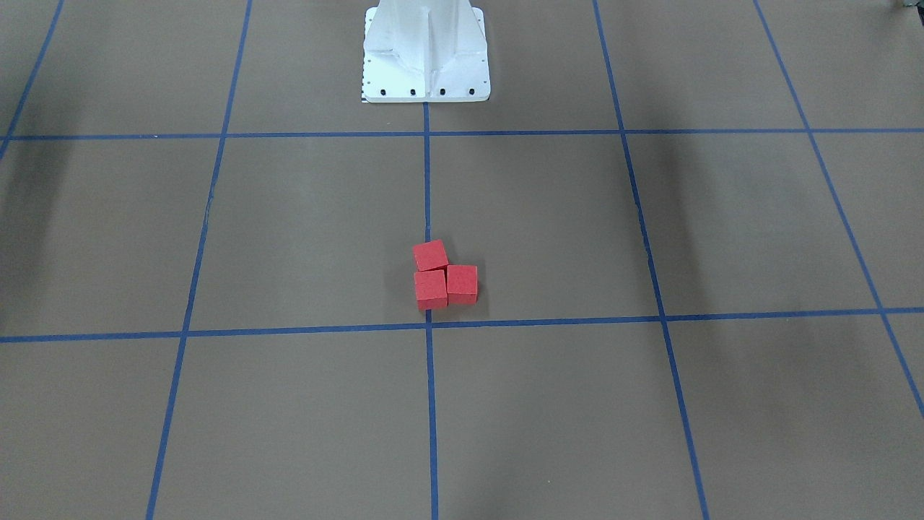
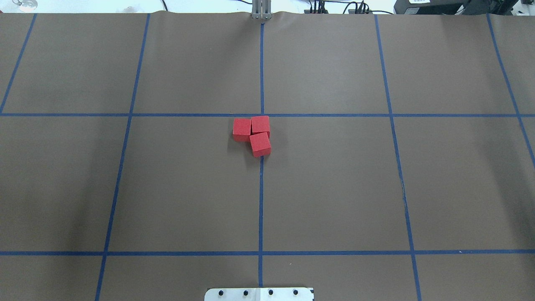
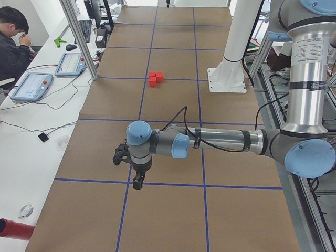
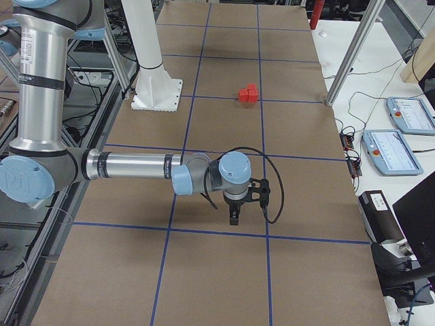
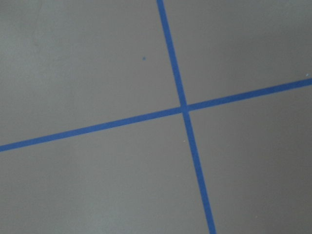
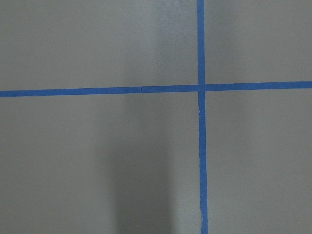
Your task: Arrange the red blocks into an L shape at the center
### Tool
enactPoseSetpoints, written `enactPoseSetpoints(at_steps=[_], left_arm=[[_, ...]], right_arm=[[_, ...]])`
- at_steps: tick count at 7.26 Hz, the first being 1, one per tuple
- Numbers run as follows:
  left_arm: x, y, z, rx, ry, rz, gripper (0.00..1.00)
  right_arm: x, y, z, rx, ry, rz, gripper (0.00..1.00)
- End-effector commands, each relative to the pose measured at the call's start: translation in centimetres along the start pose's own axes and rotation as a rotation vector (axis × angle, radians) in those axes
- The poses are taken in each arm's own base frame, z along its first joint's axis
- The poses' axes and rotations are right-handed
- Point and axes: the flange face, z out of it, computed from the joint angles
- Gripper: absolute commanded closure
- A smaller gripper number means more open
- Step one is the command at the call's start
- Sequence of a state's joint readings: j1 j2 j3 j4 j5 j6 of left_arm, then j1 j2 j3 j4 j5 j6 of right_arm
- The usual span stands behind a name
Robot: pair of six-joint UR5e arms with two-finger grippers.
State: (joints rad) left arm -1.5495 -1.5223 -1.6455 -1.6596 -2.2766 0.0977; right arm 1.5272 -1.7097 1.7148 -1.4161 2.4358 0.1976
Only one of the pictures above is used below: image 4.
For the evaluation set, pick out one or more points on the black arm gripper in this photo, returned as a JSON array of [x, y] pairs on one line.
[[235, 204]]

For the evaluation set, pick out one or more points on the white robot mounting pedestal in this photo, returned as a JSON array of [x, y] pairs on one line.
[[155, 90]]

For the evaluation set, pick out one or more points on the far small circuit board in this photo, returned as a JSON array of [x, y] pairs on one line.
[[347, 140]]

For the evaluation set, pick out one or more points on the brown paper table mat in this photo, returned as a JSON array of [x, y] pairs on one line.
[[138, 254]]

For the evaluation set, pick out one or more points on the far teach pendant tablet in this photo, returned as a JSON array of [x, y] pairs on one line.
[[411, 115]]

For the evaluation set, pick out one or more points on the near teach pendant tablet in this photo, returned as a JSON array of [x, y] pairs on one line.
[[390, 153]]

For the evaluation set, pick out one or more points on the black computer monitor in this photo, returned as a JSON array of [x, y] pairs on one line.
[[415, 214]]

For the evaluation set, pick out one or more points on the red cylinder at table end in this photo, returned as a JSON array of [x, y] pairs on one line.
[[316, 13]]

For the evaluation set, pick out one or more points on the black box with label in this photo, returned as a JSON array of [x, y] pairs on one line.
[[379, 221]]

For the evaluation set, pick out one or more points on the aluminium frame post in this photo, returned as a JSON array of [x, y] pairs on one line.
[[364, 27]]

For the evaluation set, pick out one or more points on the teach pendant tablet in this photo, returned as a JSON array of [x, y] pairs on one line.
[[411, 115], [390, 153]]

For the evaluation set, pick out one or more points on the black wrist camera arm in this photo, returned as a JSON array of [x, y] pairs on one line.
[[258, 191]]

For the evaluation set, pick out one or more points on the red block placed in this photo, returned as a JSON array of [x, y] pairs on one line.
[[243, 95], [251, 87], [252, 95]]

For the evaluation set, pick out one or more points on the small circuit board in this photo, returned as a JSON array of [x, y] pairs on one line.
[[347, 140], [354, 166]]

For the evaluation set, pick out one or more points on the near small circuit board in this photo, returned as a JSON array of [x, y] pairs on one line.
[[354, 166]]

